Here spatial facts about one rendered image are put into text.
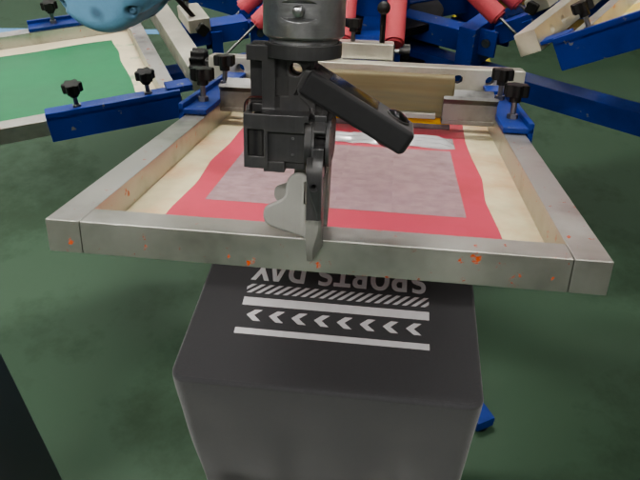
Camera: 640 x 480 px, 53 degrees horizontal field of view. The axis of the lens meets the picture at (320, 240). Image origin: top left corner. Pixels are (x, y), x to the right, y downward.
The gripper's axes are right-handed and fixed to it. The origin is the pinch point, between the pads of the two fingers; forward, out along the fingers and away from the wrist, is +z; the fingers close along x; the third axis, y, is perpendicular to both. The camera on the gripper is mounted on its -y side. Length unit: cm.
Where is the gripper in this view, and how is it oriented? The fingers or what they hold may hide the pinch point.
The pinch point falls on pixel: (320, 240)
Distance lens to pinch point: 66.8
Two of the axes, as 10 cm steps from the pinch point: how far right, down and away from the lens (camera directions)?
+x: -1.2, 4.1, -9.1
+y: -9.9, -0.7, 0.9
